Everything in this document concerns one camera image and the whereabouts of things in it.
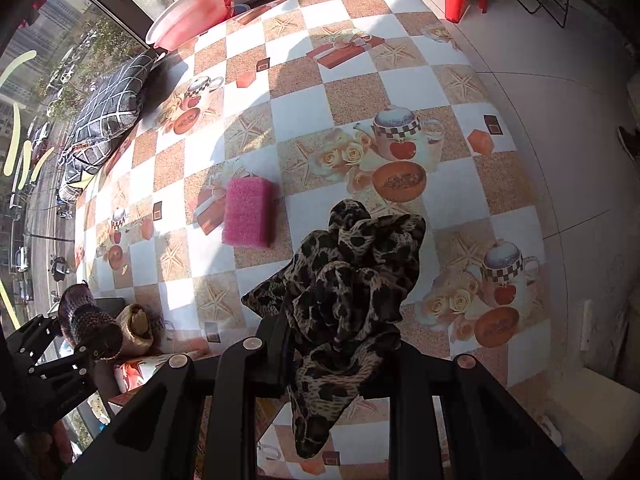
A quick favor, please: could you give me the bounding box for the pink and black knit sock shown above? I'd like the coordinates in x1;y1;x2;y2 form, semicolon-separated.
58;282;124;360

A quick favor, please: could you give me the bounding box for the leopard print fabric scrunchie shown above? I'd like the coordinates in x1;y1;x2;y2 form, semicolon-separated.
241;200;426;460

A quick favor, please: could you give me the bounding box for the floral white tissue box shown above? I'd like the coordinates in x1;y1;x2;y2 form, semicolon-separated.
106;349;212;406

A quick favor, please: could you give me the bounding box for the beige knit pouch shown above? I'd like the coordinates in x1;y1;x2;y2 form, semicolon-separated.
116;304;154;358

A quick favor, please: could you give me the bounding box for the checkered dark blue pillow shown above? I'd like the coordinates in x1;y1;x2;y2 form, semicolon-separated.
58;49;158;204

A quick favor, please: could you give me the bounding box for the checkered patterned tablecloth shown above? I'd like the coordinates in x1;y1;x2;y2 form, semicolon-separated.
76;0;550;388

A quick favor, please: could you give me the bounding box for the pink plastic basin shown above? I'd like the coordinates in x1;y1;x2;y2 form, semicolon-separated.
145;0;232;51

